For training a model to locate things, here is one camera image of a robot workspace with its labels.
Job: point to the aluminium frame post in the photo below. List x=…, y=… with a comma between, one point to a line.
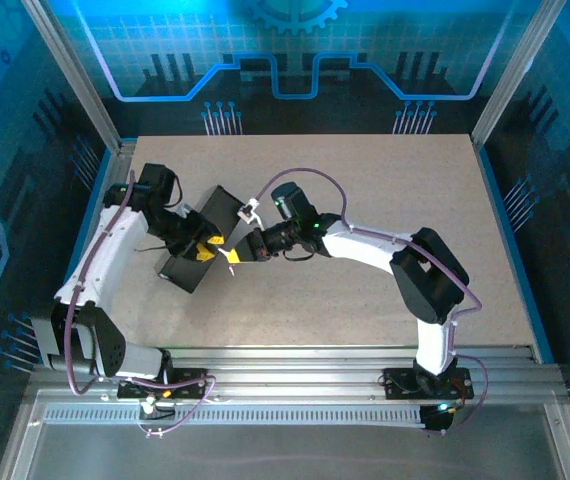
x=76, y=75
x=515, y=75

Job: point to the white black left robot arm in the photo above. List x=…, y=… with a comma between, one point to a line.
x=105, y=255

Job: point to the aluminium mounting rail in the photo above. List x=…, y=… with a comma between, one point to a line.
x=290, y=375

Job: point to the aluminium side rail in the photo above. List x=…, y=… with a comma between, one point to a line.
x=117, y=160

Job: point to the blue table edge strip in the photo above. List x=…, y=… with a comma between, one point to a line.
x=513, y=250
x=90, y=225

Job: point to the small white connector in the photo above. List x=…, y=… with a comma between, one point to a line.
x=148, y=407

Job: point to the clear acrylic panel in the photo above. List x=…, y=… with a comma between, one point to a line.
x=290, y=455

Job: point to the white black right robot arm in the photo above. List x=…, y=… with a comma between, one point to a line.
x=365, y=247

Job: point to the small black controller box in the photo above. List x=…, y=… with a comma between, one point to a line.
x=435, y=422

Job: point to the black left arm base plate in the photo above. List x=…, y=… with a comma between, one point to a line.
x=195, y=380

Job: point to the black box with painted lid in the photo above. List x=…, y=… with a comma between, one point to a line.
x=190, y=275

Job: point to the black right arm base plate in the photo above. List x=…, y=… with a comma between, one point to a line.
x=397, y=387

